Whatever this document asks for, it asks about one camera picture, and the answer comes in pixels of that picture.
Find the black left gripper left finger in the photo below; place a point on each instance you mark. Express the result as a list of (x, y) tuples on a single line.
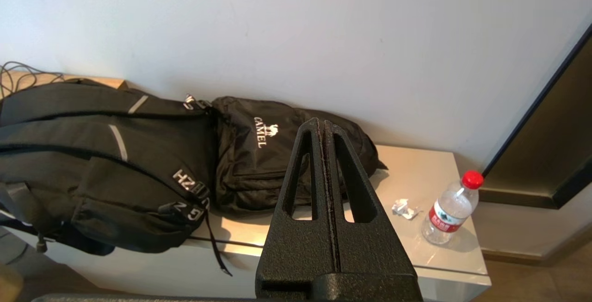
[(296, 255)]

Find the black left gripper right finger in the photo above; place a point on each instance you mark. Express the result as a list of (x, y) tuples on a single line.
[(370, 251)]

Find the crumpled white paper scrap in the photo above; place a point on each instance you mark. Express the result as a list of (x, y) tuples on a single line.
[(403, 208)]

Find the clear red-capped water bottle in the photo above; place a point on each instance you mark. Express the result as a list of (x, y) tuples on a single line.
[(449, 214)]

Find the white low cabinet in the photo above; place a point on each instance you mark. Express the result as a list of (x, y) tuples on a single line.
[(416, 172)]

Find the black Camel logo backpack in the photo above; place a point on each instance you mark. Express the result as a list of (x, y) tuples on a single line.
[(249, 168)]

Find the large black grey-striped backpack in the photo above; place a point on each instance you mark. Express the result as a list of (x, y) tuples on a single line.
[(92, 177)]

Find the light wood desk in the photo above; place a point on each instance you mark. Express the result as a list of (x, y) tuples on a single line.
[(55, 80)]

